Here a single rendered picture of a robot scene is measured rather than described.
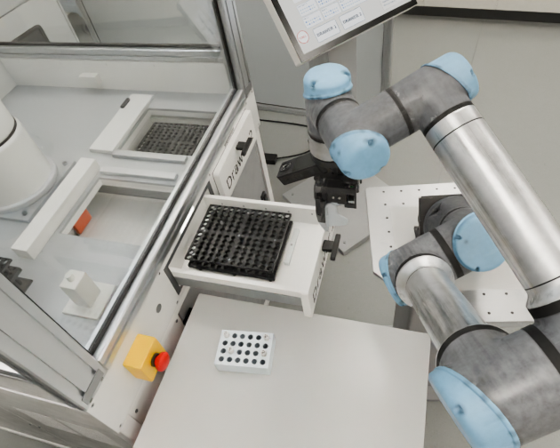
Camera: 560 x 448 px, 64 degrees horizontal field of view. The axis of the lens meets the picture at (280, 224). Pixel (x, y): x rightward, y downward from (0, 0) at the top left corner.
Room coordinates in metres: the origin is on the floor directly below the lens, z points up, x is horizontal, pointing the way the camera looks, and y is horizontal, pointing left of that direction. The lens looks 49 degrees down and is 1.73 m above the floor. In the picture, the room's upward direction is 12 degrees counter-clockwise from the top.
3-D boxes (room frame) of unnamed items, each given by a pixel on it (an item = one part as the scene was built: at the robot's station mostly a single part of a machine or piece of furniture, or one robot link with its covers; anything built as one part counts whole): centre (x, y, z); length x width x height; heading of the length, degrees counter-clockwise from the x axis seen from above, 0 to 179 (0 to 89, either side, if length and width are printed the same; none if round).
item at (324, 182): (0.60, -0.12, 1.14); 0.09 x 0.08 x 0.12; 66
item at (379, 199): (0.64, -0.44, 0.70); 0.45 x 0.44 x 0.12; 78
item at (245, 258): (0.70, 0.10, 0.87); 0.22 x 0.18 x 0.06; 66
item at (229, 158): (1.04, 0.08, 0.87); 0.29 x 0.02 x 0.11; 156
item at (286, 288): (0.71, 0.11, 0.86); 0.40 x 0.26 x 0.06; 66
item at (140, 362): (0.45, 0.33, 0.88); 0.07 x 0.05 x 0.07; 156
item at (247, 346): (0.46, 0.14, 0.78); 0.12 x 0.08 x 0.04; 73
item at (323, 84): (0.60, -0.12, 1.30); 0.09 x 0.08 x 0.11; 7
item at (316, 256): (0.62, -0.08, 0.87); 0.29 x 0.02 x 0.11; 156
